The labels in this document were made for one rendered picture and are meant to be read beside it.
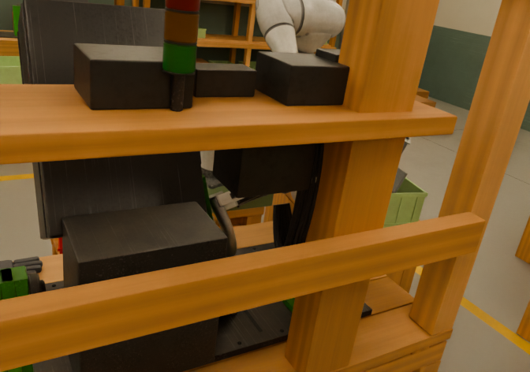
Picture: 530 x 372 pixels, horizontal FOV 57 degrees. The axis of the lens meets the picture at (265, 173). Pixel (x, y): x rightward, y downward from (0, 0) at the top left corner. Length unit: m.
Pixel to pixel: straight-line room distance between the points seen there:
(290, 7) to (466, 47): 7.81
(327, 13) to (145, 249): 1.06
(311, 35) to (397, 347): 1.01
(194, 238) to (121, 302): 0.27
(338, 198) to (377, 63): 0.27
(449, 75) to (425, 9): 8.55
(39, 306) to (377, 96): 0.67
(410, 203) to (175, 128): 1.65
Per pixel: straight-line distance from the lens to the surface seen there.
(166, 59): 0.77
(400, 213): 2.24
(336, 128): 0.86
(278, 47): 1.58
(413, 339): 1.49
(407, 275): 2.46
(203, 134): 0.73
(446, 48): 9.62
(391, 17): 0.93
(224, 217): 1.27
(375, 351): 1.41
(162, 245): 1.00
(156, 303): 0.84
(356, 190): 1.01
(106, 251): 0.98
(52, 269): 1.55
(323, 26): 1.73
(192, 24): 0.75
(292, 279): 0.95
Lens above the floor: 1.76
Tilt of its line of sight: 22 degrees down
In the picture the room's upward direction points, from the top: 8 degrees clockwise
